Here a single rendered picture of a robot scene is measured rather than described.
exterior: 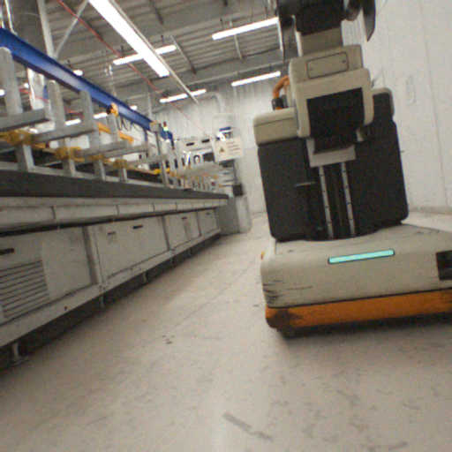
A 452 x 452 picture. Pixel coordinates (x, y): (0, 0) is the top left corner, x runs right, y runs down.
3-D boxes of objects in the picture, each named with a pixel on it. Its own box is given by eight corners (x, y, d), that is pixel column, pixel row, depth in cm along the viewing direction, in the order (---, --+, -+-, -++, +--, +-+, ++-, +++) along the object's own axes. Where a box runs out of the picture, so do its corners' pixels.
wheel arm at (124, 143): (131, 149, 144) (129, 139, 144) (127, 147, 141) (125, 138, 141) (42, 168, 152) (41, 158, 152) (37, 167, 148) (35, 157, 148)
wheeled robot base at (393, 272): (271, 283, 171) (263, 237, 170) (403, 267, 160) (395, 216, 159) (266, 337, 105) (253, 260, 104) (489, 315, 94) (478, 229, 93)
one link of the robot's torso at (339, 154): (309, 169, 128) (298, 104, 127) (386, 154, 123) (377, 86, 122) (316, 161, 102) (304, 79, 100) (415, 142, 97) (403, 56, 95)
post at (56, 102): (79, 192, 146) (58, 82, 143) (74, 192, 142) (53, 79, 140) (72, 193, 146) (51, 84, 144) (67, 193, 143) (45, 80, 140)
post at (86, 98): (107, 185, 170) (89, 91, 167) (103, 185, 166) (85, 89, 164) (101, 186, 170) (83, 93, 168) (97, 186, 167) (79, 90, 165)
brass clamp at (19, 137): (47, 147, 127) (44, 134, 127) (19, 141, 114) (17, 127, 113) (33, 151, 128) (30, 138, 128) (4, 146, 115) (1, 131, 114)
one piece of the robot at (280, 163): (275, 259, 162) (247, 87, 157) (394, 243, 153) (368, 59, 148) (274, 274, 129) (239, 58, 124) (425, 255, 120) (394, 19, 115)
